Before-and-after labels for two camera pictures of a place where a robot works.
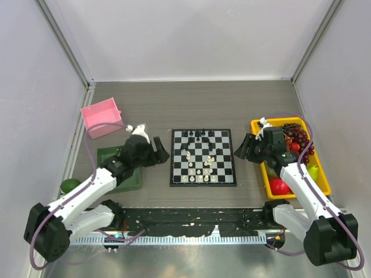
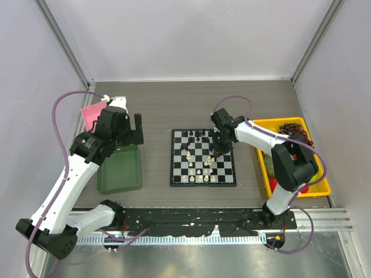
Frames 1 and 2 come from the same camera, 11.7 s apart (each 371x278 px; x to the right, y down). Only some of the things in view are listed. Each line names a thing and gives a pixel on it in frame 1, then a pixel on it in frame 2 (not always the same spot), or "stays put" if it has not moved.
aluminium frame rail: x=66 y=44 stays put
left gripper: x=161 y=154 -> x=134 y=136
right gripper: x=248 y=142 -> x=219 y=150
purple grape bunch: x=293 y=132 stays put
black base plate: x=192 y=221 stays put
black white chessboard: x=202 y=157 stays put
